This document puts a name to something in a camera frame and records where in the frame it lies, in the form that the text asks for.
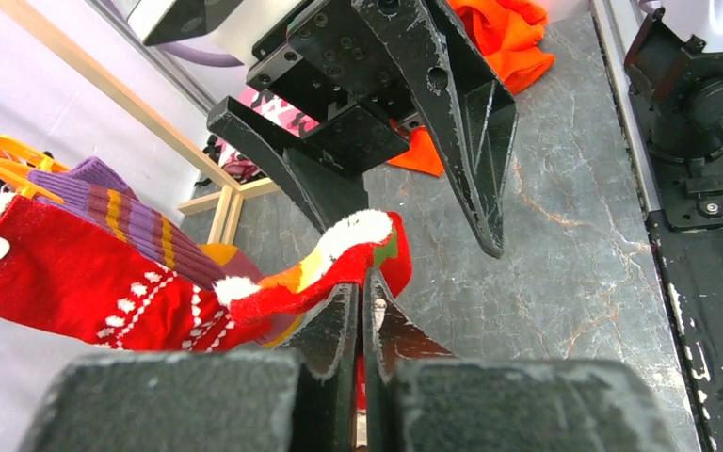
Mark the red white patterned sock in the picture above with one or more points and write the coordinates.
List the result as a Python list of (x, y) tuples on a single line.
[(67, 276)]

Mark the pink camouflage cloth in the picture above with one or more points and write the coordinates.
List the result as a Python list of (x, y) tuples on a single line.
[(252, 130)]

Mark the purple striped hanging sock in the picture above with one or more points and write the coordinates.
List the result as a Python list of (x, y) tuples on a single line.
[(95, 193)]

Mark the wooden hanger stand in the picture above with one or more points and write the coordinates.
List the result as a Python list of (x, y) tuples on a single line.
[(228, 202)]

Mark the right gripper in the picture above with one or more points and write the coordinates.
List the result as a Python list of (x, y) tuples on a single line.
[(365, 71)]

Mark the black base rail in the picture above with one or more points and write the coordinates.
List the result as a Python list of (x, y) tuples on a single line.
[(691, 273)]

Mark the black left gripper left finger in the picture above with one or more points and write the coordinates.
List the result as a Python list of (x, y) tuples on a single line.
[(299, 396)]

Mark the orange cloth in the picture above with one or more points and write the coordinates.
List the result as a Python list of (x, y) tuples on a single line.
[(507, 33)]

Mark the orange clothespin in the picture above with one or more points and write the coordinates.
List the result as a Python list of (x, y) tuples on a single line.
[(18, 159)]

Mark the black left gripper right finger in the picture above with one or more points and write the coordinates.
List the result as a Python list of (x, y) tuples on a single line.
[(421, 397)]

